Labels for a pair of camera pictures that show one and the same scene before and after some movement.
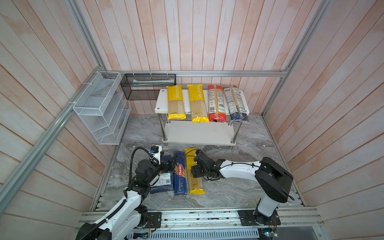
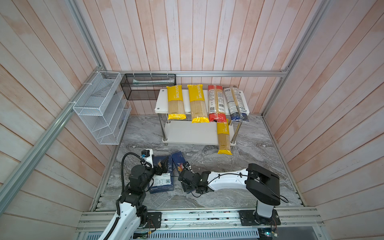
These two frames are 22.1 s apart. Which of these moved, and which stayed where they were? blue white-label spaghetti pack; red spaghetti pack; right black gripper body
Moved: right black gripper body
Stayed: blue white-label spaghetti pack; red spaghetti pack
